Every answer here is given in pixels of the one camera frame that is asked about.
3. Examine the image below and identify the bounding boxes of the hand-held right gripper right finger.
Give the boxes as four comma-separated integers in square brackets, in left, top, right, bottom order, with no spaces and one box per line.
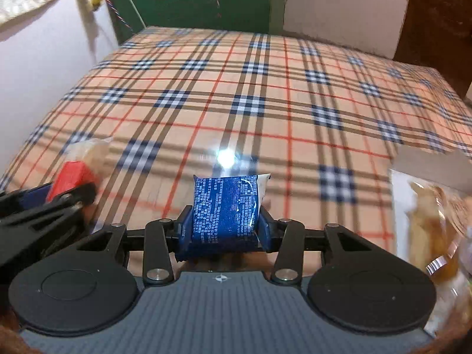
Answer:
[256,206,373,285]

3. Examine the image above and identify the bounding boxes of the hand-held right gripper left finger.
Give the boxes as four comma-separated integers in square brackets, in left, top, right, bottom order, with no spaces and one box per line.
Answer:
[76,204,194,285]

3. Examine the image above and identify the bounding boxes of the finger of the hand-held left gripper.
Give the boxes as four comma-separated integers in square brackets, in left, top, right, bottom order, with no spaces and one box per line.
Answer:
[0,181,99,228]
[0,183,55,211]

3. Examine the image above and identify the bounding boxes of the clear snack packet red label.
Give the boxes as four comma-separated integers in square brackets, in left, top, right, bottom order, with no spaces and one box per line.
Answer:
[46,137,115,201]

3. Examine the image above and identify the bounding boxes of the blue snack packet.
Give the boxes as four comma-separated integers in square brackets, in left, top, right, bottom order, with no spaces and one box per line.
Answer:
[173,173,271,262]

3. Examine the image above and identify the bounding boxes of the clear bread packet orange edge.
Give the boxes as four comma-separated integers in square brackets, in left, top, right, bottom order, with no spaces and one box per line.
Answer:
[407,181,472,292]

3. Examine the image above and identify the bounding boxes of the white cardboard box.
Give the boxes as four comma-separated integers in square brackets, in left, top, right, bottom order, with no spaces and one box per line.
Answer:
[387,144,472,343]

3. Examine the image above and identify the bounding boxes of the plaid tablecloth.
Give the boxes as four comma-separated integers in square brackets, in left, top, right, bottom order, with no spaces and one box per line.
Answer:
[0,26,472,303]

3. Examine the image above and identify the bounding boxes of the brown wooden door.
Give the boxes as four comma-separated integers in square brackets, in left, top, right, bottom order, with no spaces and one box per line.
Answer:
[393,0,472,106]

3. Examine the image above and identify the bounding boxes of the braided charging cable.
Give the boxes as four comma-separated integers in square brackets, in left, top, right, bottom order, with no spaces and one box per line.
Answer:
[99,0,135,35]

